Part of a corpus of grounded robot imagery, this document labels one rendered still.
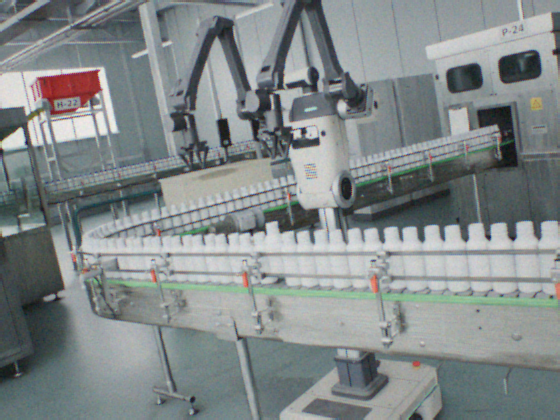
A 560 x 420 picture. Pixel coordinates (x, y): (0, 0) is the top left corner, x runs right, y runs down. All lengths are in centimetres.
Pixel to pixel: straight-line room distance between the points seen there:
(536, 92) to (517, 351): 382
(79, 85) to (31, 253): 270
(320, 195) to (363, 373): 81
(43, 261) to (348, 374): 491
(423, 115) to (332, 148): 637
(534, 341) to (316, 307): 62
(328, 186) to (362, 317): 83
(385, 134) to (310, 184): 571
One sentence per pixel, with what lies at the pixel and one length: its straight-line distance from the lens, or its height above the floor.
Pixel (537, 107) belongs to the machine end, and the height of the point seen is 127.
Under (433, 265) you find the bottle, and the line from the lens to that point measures 147.
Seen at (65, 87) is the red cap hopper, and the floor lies 261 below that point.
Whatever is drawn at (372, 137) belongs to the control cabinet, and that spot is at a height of 112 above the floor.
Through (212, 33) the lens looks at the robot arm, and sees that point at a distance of 230.
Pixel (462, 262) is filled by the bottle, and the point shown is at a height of 108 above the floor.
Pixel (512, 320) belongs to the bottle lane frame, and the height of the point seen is 94.
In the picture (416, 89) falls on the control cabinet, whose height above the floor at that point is 167.
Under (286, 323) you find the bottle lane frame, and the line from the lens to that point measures 176.
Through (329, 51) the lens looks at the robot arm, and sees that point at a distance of 210.
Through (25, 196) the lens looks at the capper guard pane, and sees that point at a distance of 684.
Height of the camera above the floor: 148
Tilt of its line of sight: 9 degrees down
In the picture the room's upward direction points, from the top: 11 degrees counter-clockwise
